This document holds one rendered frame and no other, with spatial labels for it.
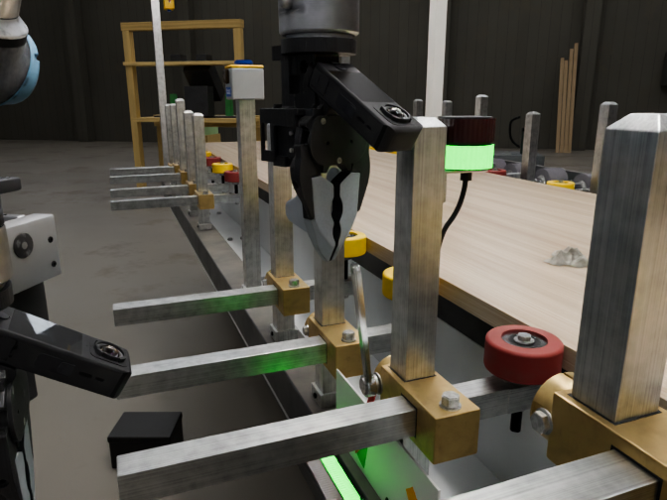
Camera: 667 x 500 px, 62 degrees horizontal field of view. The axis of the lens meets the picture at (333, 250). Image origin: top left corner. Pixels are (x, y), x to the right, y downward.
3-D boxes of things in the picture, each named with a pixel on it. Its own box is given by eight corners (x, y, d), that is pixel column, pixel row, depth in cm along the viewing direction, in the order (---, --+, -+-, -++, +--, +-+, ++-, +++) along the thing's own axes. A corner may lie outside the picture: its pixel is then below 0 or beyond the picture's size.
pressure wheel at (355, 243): (357, 300, 102) (358, 238, 99) (317, 294, 105) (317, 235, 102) (370, 286, 109) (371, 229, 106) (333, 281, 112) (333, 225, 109)
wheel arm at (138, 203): (111, 213, 181) (110, 200, 180) (111, 211, 184) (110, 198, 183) (243, 204, 196) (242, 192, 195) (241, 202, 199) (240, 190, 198)
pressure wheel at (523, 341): (508, 458, 57) (518, 356, 54) (464, 418, 64) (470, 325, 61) (570, 441, 60) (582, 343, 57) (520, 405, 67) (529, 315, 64)
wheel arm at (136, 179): (110, 187, 226) (109, 176, 224) (110, 185, 229) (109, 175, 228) (217, 181, 241) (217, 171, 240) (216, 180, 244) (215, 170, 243)
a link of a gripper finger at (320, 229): (300, 251, 60) (299, 166, 58) (336, 263, 56) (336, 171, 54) (277, 256, 58) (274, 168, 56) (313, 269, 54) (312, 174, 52)
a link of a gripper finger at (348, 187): (322, 246, 62) (322, 163, 60) (358, 257, 58) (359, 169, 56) (300, 251, 60) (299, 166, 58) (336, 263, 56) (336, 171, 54)
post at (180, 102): (184, 212, 243) (175, 98, 230) (183, 210, 246) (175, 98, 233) (192, 211, 244) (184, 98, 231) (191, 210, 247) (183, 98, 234)
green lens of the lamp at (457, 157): (453, 171, 52) (454, 147, 52) (420, 164, 57) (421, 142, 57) (505, 168, 54) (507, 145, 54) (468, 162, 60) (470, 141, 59)
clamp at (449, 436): (433, 466, 52) (435, 419, 51) (371, 397, 64) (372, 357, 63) (482, 452, 54) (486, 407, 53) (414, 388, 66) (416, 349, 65)
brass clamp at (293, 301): (280, 317, 98) (280, 290, 97) (261, 293, 110) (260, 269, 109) (314, 312, 100) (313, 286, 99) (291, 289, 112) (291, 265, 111)
